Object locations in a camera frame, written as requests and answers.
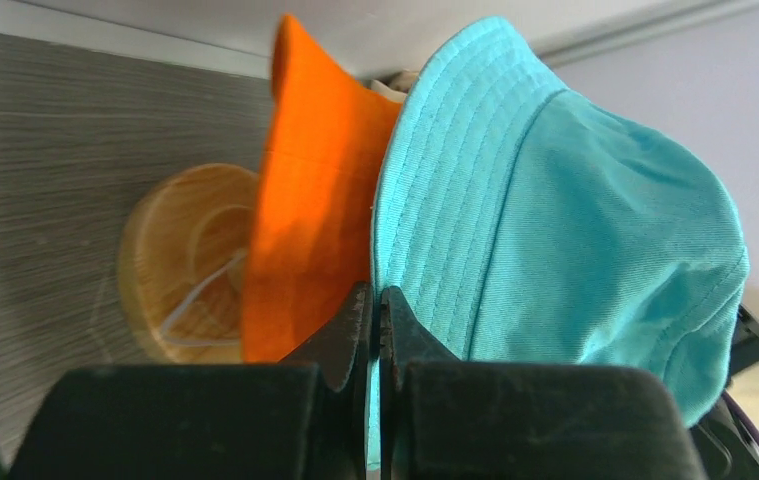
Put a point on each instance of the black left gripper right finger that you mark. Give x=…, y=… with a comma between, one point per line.
x=444, y=418

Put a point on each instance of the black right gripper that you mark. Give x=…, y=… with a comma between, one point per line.
x=727, y=438

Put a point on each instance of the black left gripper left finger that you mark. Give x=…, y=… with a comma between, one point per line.
x=303, y=417

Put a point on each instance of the orange bucket hat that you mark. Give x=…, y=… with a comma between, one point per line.
x=310, y=237

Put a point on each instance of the wooden hat stand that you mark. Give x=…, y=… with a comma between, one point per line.
x=180, y=264

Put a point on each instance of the cyan bucket hat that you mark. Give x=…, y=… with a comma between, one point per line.
x=525, y=224

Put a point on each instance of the beige crumpled cloth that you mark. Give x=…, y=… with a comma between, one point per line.
x=397, y=87

